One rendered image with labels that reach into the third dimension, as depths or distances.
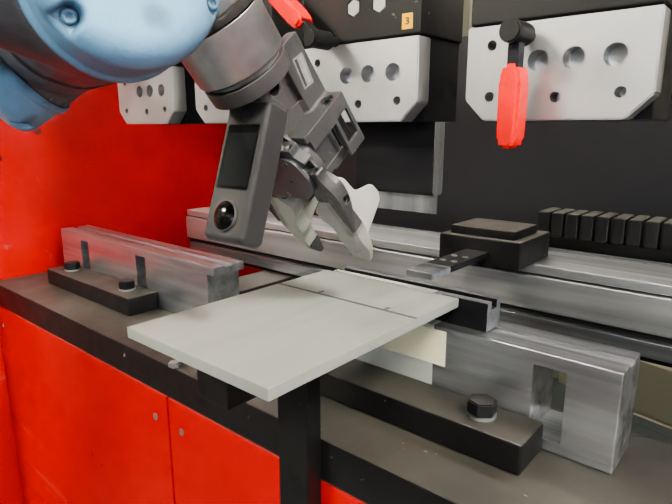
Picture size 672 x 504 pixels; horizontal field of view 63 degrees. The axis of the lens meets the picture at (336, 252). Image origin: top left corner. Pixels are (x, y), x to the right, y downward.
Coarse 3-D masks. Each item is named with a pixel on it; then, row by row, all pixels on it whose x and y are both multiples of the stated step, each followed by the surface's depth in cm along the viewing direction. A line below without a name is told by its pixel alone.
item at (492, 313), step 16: (368, 272) 66; (432, 288) 61; (448, 288) 59; (464, 304) 56; (480, 304) 55; (496, 304) 56; (448, 320) 57; (464, 320) 56; (480, 320) 55; (496, 320) 56
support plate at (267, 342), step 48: (288, 288) 59; (336, 288) 59; (384, 288) 59; (144, 336) 46; (192, 336) 46; (240, 336) 46; (288, 336) 46; (336, 336) 46; (384, 336) 46; (240, 384) 38; (288, 384) 38
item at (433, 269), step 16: (464, 224) 78; (480, 224) 78; (496, 224) 78; (512, 224) 78; (528, 224) 78; (448, 240) 78; (464, 240) 77; (480, 240) 75; (496, 240) 74; (512, 240) 73; (528, 240) 74; (544, 240) 78; (448, 256) 72; (464, 256) 72; (480, 256) 73; (496, 256) 74; (512, 256) 72; (528, 256) 74; (544, 256) 79; (416, 272) 65; (432, 272) 64; (448, 272) 66
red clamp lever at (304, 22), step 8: (272, 0) 57; (280, 0) 56; (288, 0) 56; (296, 0) 57; (280, 8) 57; (288, 8) 56; (296, 8) 56; (304, 8) 57; (288, 16) 56; (296, 16) 55; (304, 16) 56; (296, 24) 56; (304, 24) 56; (312, 24) 56; (304, 32) 56; (312, 32) 54; (320, 32) 54; (328, 32) 56; (304, 40) 55; (312, 40) 54; (320, 40) 54; (328, 40) 55; (336, 40) 57; (320, 48) 55; (328, 48) 56
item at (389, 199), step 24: (360, 144) 62; (384, 144) 60; (408, 144) 58; (432, 144) 56; (360, 168) 62; (384, 168) 60; (408, 168) 58; (432, 168) 56; (384, 192) 62; (408, 192) 59; (432, 192) 57
